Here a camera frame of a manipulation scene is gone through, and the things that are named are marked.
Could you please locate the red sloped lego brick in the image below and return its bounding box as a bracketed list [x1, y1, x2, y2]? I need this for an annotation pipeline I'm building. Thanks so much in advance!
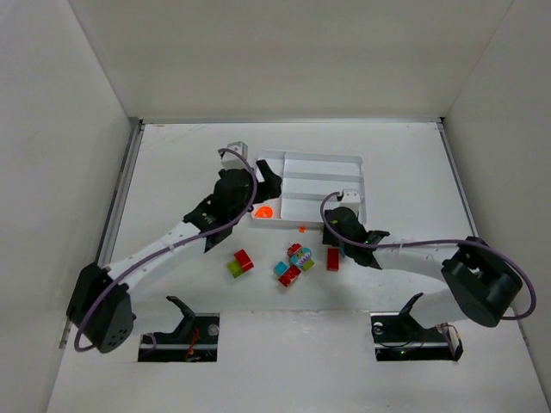
[287, 243, 302, 257]

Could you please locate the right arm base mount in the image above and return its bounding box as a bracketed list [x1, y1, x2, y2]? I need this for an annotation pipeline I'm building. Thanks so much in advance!
[370, 293, 464, 362]

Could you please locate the red long lego brick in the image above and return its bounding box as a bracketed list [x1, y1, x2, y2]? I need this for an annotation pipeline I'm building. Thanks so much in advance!
[326, 248, 340, 272]

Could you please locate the white divided sorting tray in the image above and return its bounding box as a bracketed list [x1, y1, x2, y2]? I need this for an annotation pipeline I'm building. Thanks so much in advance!
[251, 151, 367, 228]

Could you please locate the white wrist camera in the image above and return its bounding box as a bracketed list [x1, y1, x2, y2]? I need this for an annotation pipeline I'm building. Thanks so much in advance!
[219, 141, 248, 170]
[339, 189, 361, 210]

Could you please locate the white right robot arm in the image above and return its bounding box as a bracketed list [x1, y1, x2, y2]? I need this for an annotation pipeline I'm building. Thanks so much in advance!
[320, 206, 523, 329]

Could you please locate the red 2x4 lego brick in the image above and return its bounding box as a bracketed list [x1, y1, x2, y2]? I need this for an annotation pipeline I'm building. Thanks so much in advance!
[278, 266, 301, 287]

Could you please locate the red and green lego block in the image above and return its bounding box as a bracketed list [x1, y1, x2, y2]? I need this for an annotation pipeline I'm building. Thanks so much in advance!
[226, 250, 254, 279]

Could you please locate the orange dome lego piece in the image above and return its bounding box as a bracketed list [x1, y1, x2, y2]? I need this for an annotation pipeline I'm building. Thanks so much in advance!
[254, 205, 274, 219]

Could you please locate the cyan small lego brick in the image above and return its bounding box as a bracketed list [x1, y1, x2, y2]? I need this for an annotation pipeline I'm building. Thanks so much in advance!
[274, 261, 288, 277]

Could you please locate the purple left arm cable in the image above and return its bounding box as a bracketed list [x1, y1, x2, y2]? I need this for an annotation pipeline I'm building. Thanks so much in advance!
[73, 148, 259, 353]

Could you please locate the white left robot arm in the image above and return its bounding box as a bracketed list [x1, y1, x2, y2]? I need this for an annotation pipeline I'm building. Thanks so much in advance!
[66, 159, 282, 354]

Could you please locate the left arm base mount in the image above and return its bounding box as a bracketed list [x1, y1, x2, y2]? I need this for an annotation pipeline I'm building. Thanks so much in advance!
[137, 295, 220, 363]

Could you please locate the colorful monster lego figure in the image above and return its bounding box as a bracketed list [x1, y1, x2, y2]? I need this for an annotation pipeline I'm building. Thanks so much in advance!
[290, 247, 314, 271]

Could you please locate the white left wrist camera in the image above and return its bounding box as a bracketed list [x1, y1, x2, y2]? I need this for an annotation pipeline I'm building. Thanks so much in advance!
[219, 141, 248, 170]

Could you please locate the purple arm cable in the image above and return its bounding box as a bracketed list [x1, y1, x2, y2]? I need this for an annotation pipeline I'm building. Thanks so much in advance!
[320, 191, 537, 320]
[73, 148, 259, 353]

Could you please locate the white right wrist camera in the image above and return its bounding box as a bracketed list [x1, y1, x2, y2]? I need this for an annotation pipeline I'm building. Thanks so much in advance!
[339, 189, 361, 210]

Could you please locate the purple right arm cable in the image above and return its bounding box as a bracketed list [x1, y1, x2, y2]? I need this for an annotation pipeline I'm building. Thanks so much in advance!
[320, 191, 537, 320]

